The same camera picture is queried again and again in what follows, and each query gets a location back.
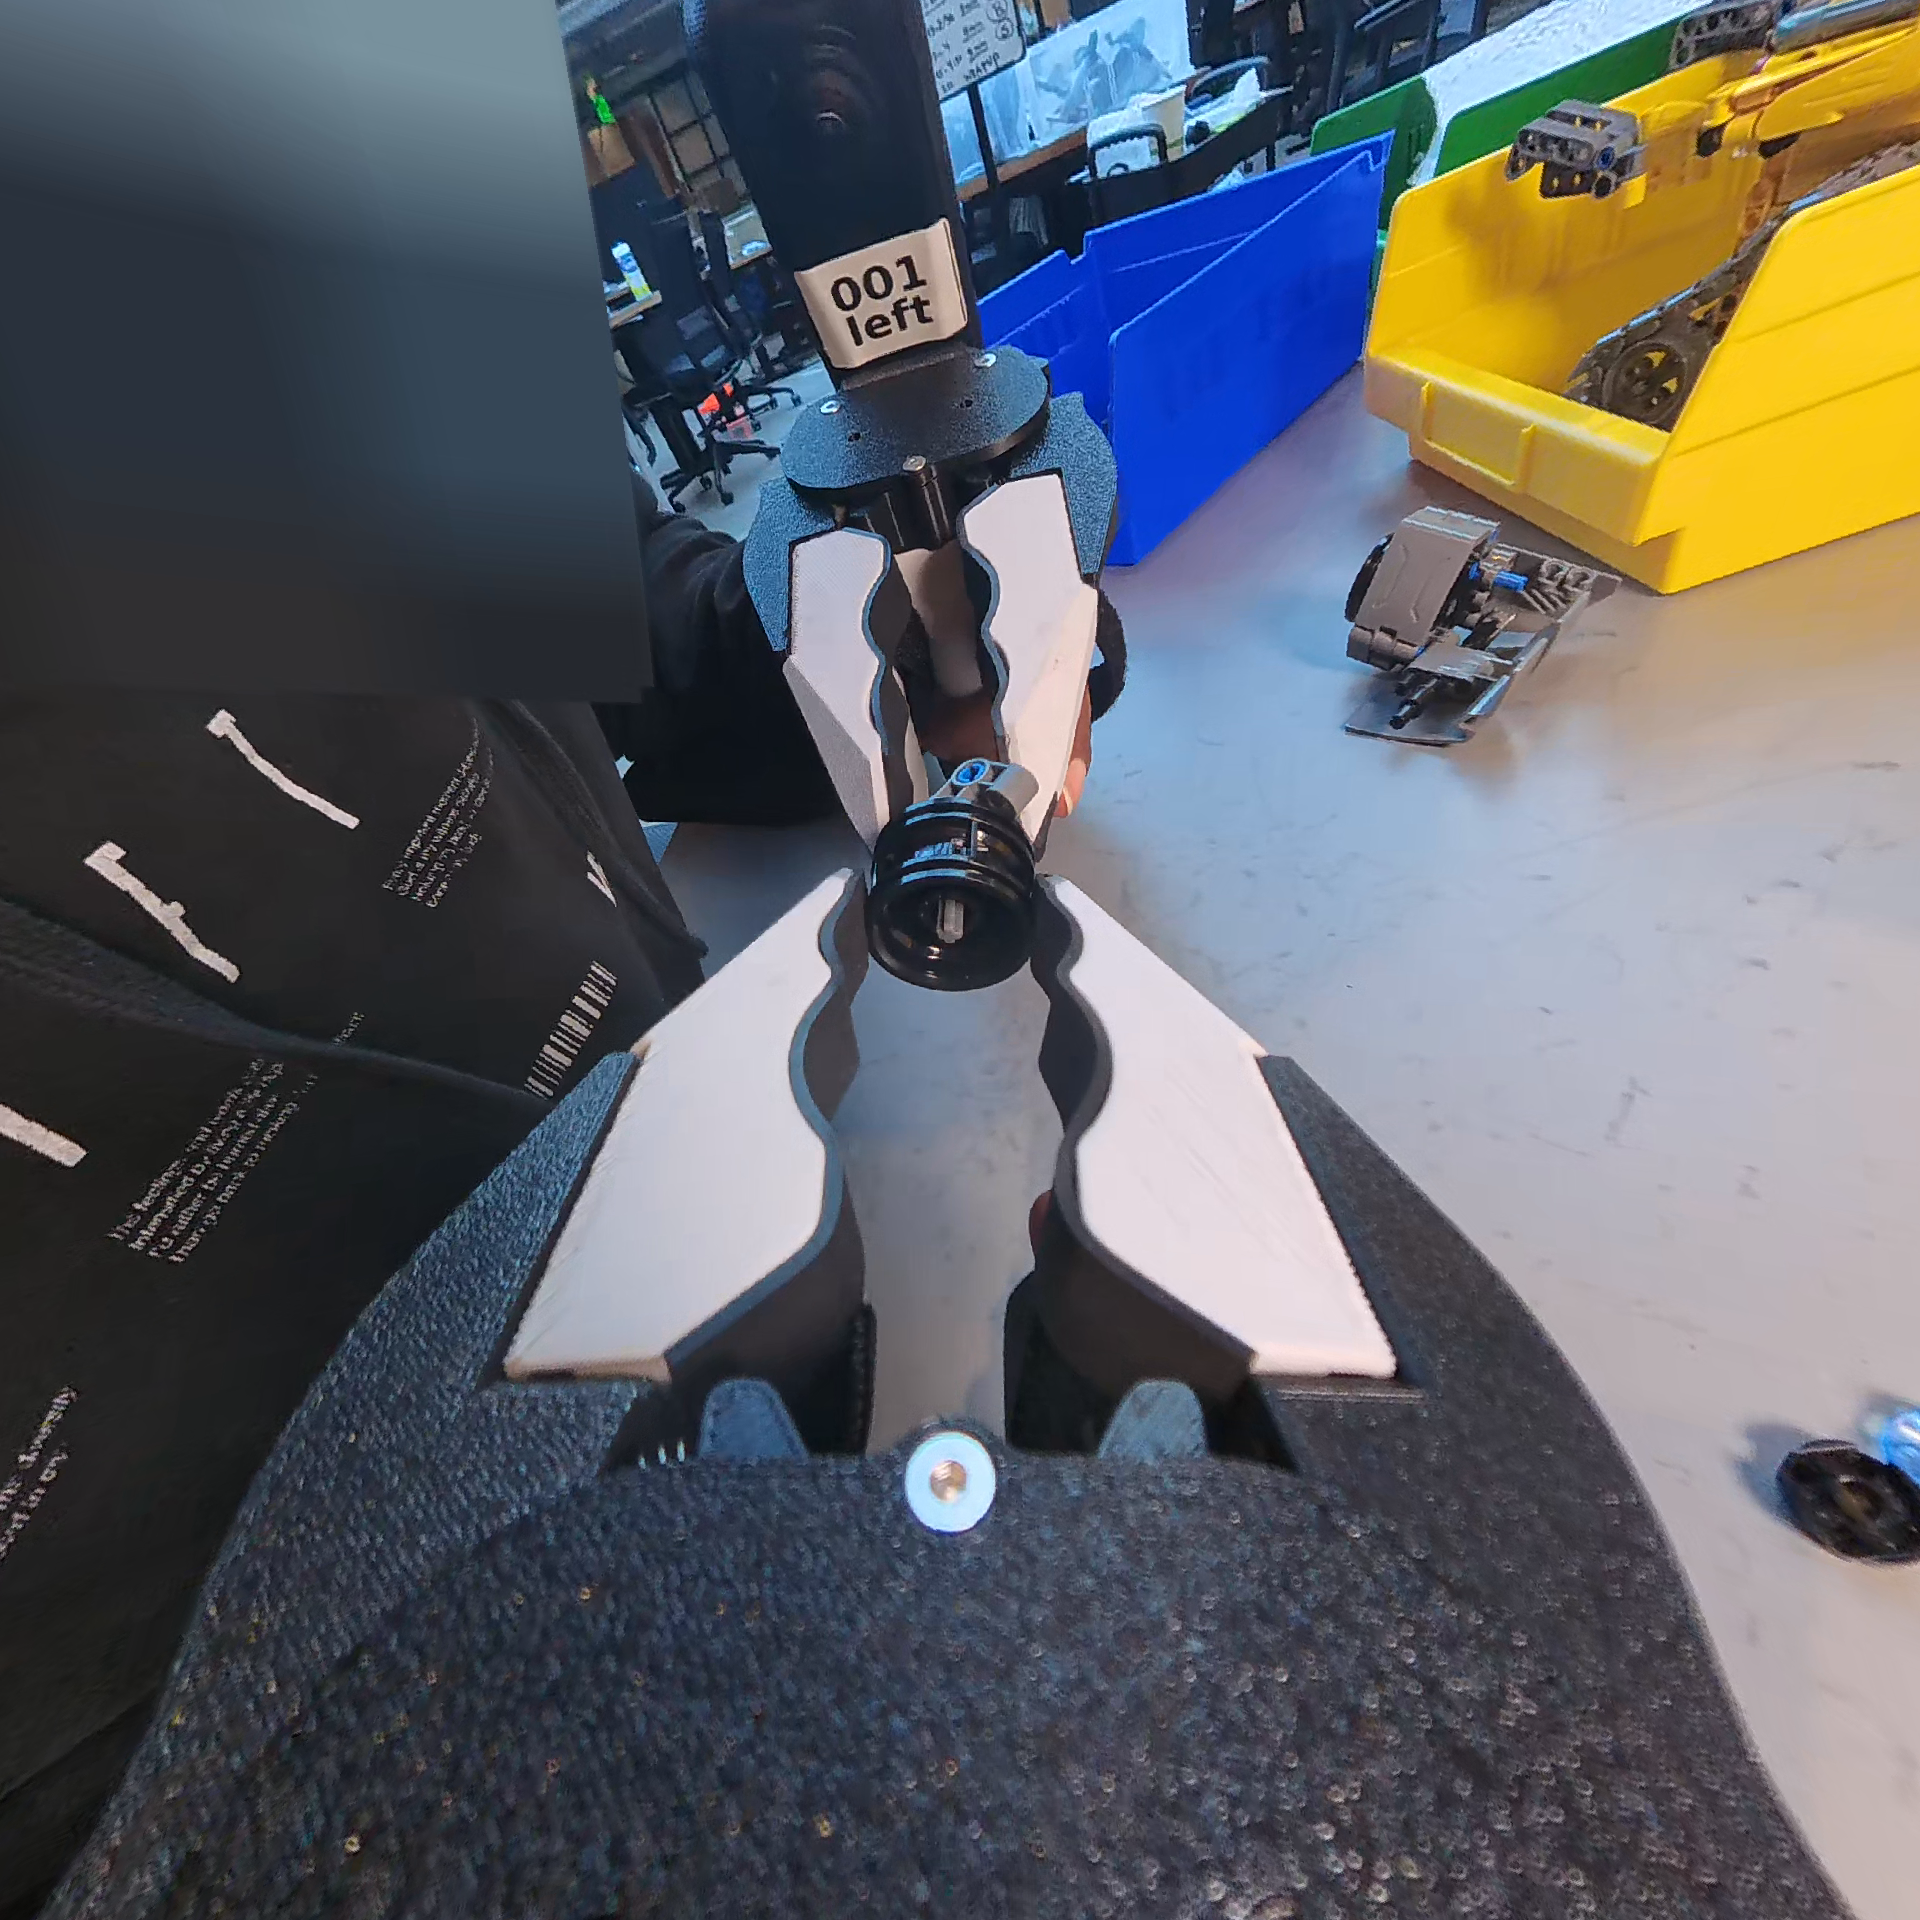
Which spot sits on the black office chair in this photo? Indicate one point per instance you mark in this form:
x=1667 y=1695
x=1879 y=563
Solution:
x=707 y=389

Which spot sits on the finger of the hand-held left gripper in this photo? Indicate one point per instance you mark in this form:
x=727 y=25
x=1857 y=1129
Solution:
x=834 y=661
x=1043 y=616

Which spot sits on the yellow toy tracked vehicle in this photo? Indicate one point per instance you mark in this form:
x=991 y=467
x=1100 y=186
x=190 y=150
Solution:
x=1830 y=82

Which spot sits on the person in black hoodie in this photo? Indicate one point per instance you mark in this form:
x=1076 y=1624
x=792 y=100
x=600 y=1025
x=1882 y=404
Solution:
x=303 y=975

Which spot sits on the yellow storage bin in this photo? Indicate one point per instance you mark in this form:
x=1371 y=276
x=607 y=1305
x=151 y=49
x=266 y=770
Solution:
x=1770 y=436

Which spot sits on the small black round piece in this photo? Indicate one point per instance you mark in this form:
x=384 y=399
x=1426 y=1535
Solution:
x=1852 y=1498

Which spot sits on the black toy wheel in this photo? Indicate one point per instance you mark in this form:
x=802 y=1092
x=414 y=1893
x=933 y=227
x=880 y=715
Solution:
x=901 y=899

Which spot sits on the green storage bin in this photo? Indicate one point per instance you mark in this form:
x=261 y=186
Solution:
x=1356 y=136

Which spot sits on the person's left hand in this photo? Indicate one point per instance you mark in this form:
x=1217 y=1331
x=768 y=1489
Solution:
x=1074 y=780

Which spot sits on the grey black brick model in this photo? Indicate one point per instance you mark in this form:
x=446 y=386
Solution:
x=1426 y=586

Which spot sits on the grey desk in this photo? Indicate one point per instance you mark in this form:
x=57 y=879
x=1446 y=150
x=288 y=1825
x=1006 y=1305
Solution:
x=1502 y=1048

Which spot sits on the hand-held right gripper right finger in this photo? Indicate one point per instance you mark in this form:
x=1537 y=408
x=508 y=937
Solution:
x=1217 y=1199

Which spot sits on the clear blue round stud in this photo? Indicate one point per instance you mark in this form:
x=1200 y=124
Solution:
x=1899 y=1440

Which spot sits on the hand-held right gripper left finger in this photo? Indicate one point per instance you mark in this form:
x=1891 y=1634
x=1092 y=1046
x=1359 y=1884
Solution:
x=675 y=1199

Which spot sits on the whiteboard sign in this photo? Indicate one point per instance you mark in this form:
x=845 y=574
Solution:
x=967 y=42

